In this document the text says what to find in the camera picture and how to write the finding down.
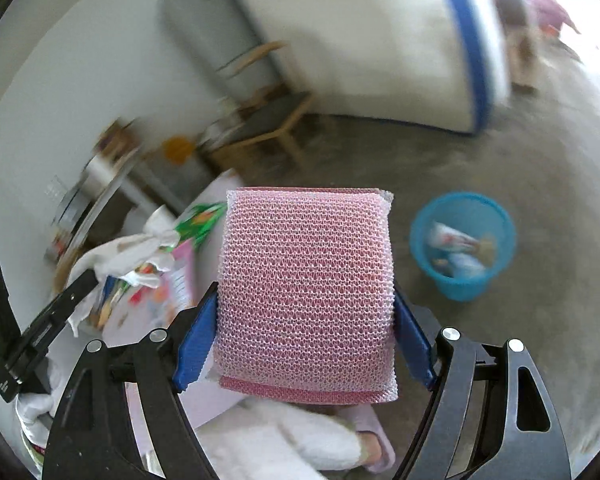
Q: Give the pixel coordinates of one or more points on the pink mesh sponge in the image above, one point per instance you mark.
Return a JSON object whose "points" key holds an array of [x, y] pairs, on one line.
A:
{"points": [[305, 290]]}

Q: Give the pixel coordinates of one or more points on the blue white packet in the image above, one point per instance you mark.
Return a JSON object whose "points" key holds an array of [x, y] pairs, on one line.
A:
{"points": [[462, 265]]}

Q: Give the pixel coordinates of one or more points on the grey refrigerator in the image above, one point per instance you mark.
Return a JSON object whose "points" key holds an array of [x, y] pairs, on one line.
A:
{"points": [[215, 25]]}

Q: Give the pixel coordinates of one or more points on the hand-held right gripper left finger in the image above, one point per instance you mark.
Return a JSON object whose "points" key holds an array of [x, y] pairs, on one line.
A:
{"points": [[195, 345]]}

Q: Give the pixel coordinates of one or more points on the wooden chair dark seat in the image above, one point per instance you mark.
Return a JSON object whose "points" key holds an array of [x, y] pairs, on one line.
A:
{"points": [[265, 115]]}

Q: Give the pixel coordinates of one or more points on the blue plastic bin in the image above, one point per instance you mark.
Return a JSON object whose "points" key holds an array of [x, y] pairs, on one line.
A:
{"points": [[460, 287]]}

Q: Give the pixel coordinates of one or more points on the purple slipper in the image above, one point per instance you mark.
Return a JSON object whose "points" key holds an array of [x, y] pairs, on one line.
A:
{"points": [[380, 430]]}

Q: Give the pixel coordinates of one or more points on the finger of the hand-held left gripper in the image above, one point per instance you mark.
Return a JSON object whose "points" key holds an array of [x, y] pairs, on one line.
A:
{"points": [[55, 315]]}

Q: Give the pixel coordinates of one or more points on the beige paper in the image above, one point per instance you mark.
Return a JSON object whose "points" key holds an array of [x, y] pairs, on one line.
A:
{"points": [[125, 255]]}

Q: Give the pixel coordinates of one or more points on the yellow plastic bag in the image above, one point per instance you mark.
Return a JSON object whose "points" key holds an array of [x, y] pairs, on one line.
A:
{"points": [[177, 150]]}

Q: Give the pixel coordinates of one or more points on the pink snack packet white label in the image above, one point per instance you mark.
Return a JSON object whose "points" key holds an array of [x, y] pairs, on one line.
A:
{"points": [[180, 275]]}

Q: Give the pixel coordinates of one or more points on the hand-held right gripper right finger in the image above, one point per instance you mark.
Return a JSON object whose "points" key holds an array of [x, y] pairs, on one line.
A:
{"points": [[412, 345]]}

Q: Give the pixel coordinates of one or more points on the white mattress blue edge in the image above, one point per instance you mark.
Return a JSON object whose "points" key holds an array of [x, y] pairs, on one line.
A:
{"points": [[360, 35]]}

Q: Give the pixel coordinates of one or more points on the small wooden stool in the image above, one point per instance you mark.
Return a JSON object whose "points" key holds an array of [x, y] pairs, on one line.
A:
{"points": [[522, 60]]}

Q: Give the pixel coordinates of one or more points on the green snack packet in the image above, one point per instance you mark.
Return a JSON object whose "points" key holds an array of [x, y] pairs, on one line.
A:
{"points": [[200, 222]]}

